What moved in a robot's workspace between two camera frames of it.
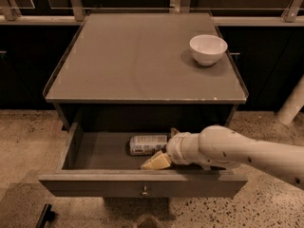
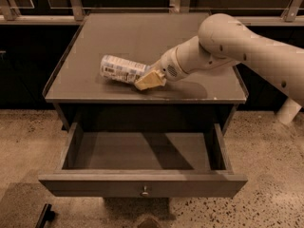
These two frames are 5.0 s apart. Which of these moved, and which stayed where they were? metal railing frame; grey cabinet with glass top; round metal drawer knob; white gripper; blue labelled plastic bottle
Moved: blue labelled plastic bottle; white gripper
Stayed: grey cabinet with glass top; metal railing frame; round metal drawer knob
